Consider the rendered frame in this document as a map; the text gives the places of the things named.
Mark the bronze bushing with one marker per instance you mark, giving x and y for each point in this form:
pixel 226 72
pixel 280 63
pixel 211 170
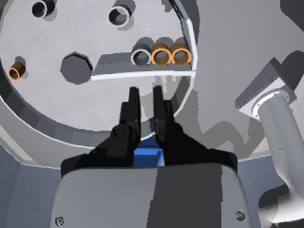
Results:
pixel 185 59
pixel 164 61
pixel 16 71

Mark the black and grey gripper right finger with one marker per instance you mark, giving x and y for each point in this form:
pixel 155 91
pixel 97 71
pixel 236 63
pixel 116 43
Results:
pixel 181 148

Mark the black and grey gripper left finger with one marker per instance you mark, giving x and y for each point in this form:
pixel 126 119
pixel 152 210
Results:
pixel 124 138

